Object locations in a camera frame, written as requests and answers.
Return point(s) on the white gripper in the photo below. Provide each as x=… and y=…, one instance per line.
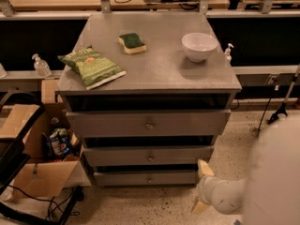
x=205, y=187

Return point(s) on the grey bottom drawer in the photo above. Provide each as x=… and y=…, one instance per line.
x=114, y=179

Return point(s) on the grey drawer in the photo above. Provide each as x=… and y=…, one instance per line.
x=114, y=179
x=147, y=124
x=146, y=155

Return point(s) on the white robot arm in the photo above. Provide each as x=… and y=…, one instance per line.
x=270, y=194

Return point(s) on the grey middle drawer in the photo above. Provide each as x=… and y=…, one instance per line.
x=146, y=155

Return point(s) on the grey top drawer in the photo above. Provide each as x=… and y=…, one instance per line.
x=147, y=124

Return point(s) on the grey drawer cabinet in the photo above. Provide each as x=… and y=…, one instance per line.
x=160, y=79

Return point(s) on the open cardboard box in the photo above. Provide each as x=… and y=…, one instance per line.
x=42, y=176

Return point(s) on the black tripod stand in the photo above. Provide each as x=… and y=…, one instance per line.
x=282, y=108

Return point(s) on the small pump bottle right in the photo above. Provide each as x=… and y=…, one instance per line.
x=228, y=51

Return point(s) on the white bowl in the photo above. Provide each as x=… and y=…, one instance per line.
x=198, y=46

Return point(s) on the snack packages in box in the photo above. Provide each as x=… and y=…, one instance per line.
x=58, y=144

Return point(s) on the green yellow sponge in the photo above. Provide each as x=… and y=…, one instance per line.
x=131, y=43

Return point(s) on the green chip bag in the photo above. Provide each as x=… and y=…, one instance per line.
x=94, y=68

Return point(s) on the clear sanitizer bottle left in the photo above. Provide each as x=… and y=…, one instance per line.
x=41, y=66

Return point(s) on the black cart frame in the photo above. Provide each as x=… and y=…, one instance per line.
x=13, y=159

